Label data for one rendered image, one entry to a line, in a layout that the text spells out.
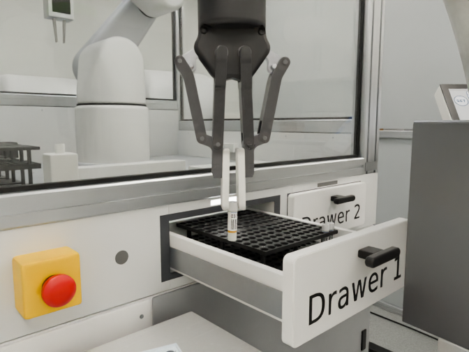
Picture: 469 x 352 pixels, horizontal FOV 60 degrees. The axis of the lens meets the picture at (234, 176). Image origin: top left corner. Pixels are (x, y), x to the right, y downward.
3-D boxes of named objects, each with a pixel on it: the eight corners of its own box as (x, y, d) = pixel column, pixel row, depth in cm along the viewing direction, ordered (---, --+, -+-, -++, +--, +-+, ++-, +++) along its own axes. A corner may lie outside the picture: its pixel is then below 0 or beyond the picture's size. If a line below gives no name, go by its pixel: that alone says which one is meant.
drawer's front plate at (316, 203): (364, 223, 106) (366, 181, 105) (292, 246, 87) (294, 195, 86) (359, 222, 108) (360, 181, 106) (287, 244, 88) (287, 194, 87)
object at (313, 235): (338, 233, 69) (338, 230, 69) (265, 255, 57) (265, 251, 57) (328, 231, 70) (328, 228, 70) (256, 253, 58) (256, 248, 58)
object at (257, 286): (393, 275, 66) (394, 238, 65) (289, 327, 49) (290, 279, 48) (230, 228, 96) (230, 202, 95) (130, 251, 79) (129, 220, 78)
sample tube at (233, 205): (237, 241, 47) (239, 202, 47) (227, 241, 47) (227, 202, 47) (236, 238, 49) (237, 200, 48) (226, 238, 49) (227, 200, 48)
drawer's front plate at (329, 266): (407, 284, 66) (411, 218, 65) (292, 350, 47) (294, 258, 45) (397, 281, 67) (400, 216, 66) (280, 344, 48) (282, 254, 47)
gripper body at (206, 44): (192, -20, 40) (194, 75, 42) (276, -17, 41) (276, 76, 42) (192, 3, 48) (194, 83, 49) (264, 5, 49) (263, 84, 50)
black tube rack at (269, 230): (336, 266, 69) (338, 229, 69) (265, 295, 58) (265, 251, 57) (246, 239, 86) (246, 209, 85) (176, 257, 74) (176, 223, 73)
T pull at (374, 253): (400, 256, 55) (401, 246, 55) (372, 269, 50) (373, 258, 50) (376, 250, 58) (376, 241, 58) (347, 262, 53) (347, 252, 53)
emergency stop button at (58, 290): (79, 304, 51) (77, 272, 50) (45, 313, 48) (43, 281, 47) (70, 296, 53) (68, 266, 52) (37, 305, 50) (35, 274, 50)
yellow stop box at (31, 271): (85, 306, 54) (82, 253, 53) (26, 324, 49) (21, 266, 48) (70, 294, 57) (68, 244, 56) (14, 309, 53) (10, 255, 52)
